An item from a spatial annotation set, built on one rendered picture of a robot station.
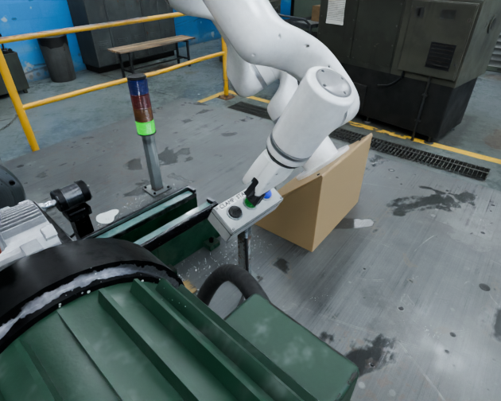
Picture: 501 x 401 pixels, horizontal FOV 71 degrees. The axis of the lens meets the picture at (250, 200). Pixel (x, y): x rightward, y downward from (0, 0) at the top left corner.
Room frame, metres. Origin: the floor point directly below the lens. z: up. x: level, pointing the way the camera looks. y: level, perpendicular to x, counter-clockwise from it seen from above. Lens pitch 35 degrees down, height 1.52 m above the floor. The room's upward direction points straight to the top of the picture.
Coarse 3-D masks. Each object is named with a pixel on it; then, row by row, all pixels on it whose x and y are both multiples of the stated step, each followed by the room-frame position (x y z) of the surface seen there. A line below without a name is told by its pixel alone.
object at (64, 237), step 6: (36, 204) 0.68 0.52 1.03; (42, 210) 0.66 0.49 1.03; (48, 216) 0.63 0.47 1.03; (54, 222) 0.61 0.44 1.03; (60, 228) 0.59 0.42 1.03; (60, 234) 0.57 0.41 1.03; (66, 234) 0.57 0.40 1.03; (60, 240) 0.55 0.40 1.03; (66, 240) 0.55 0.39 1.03; (72, 240) 0.55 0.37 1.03
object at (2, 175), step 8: (0, 168) 0.72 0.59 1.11; (0, 176) 0.71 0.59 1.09; (8, 176) 0.72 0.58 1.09; (0, 184) 0.70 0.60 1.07; (8, 184) 0.72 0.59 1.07; (16, 184) 0.73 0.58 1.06; (0, 192) 0.70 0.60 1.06; (8, 192) 0.71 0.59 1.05; (16, 192) 0.72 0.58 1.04; (24, 192) 0.74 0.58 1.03; (0, 200) 0.69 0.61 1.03; (8, 200) 0.70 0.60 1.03; (16, 200) 0.72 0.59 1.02; (0, 208) 0.63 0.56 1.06
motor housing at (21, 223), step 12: (24, 204) 0.57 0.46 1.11; (12, 216) 0.53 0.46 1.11; (24, 216) 0.54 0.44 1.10; (36, 216) 0.54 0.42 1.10; (0, 228) 0.50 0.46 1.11; (12, 228) 0.50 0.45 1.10; (24, 228) 0.52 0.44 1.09; (36, 228) 0.53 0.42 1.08; (12, 240) 0.49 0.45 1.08; (24, 240) 0.50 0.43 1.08; (48, 240) 0.52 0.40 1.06; (12, 252) 0.47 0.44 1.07; (0, 264) 0.45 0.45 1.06
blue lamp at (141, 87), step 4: (128, 80) 1.08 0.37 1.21; (132, 80) 1.12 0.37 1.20; (136, 80) 1.13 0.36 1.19; (140, 80) 1.08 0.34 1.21; (144, 80) 1.09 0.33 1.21; (128, 84) 1.08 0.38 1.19; (132, 84) 1.07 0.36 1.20; (136, 84) 1.07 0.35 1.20; (140, 84) 1.07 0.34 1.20; (144, 84) 1.08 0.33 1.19; (132, 88) 1.07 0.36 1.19; (136, 88) 1.07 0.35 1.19; (140, 88) 1.07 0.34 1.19; (144, 88) 1.08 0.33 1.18; (148, 88) 1.10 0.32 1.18; (132, 92) 1.07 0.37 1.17; (136, 92) 1.07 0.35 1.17; (140, 92) 1.07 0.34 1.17; (144, 92) 1.08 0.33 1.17; (148, 92) 1.09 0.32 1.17
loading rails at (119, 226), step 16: (176, 192) 0.89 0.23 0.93; (192, 192) 0.90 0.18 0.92; (144, 208) 0.80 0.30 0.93; (160, 208) 0.81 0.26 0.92; (176, 208) 0.84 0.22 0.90; (192, 208) 0.89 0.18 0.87; (208, 208) 0.80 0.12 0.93; (112, 224) 0.73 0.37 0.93; (128, 224) 0.74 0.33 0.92; (144, 224) 0.76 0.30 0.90; (160, 224) 0.80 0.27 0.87; (176, 224) 0.73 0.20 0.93; (192, 224) 0.76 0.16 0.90; (208, 224) 0.80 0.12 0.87; (128, 240) 0.72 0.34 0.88; (144, 240) 0.68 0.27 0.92; (160, 240) 0.68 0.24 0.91; (176, 240) 0.72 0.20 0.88; (192, 240) 0.75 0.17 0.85; (208, 240) 0.79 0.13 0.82; (160, 256) 0.67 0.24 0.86; (176, 256) 0.71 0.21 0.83; (176, 272) 0.67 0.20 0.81
